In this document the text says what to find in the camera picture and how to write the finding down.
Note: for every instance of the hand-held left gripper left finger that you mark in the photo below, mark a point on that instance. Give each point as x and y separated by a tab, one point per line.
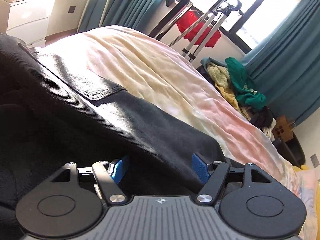
120	170

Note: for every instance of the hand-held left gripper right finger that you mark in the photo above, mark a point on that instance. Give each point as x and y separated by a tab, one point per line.
201	168

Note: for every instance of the black pants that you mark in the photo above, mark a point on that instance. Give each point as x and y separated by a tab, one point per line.
75	120

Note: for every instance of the yellow cloth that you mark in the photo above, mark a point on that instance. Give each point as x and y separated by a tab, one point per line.
230	97

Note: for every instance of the white cloth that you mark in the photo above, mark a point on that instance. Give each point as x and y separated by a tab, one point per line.
268	130

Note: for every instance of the black cloth pile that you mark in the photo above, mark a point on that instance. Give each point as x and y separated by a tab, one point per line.
262	117

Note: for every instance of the brown paper bag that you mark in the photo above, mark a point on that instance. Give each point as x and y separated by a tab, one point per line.
282	130

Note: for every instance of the bed with pink sheet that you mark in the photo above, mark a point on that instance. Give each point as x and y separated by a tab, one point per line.
175	80

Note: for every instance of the green sweatshirt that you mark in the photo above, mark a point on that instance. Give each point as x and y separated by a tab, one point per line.
242	85

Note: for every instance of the cream knit sweater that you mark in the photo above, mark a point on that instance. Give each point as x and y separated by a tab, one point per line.
218	75

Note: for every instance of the black armchair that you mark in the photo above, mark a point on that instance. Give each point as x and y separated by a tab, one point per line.
295	150

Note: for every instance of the garment steamer stand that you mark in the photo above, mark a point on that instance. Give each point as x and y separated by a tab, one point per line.
198	38

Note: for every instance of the blue curtain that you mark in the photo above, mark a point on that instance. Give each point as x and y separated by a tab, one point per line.
140	5
287	67

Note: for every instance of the dark wooden chair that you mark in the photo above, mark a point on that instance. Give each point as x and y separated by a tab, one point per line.
162	27

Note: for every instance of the red cloth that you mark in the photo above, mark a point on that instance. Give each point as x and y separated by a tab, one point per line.
190	22

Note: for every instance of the white drawer unit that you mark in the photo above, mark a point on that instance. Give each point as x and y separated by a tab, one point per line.
25	22

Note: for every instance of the dark-framed window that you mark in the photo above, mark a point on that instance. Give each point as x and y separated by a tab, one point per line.
262	0

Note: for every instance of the grey wall outlet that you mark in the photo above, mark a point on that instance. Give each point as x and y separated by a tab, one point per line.
314	159

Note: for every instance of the dark wall socket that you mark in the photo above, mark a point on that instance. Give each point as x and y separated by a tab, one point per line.
71	9

